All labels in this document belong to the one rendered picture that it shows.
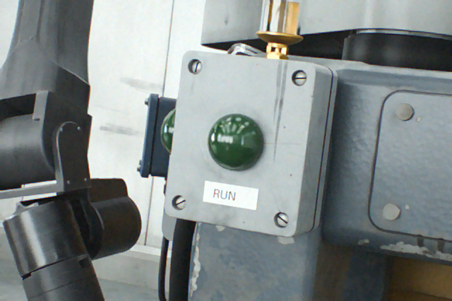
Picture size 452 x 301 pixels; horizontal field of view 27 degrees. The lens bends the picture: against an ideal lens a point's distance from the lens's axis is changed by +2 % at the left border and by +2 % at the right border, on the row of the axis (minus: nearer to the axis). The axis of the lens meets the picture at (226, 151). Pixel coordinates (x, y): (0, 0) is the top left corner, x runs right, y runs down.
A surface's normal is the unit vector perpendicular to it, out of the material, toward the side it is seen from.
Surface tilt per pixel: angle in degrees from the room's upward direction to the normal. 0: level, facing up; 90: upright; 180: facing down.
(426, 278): 90
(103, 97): 90
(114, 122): 90
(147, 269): 90
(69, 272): 67
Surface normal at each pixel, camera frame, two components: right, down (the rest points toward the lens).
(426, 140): -0.36, 0.00
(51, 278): -0.08, -0.11
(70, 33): 0.84, -0.22
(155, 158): 0.08, 0.06
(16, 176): -0.25, 0.74
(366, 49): -0.72, -0.05
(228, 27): -0.95, -0.10
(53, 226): 0.39, -0.27
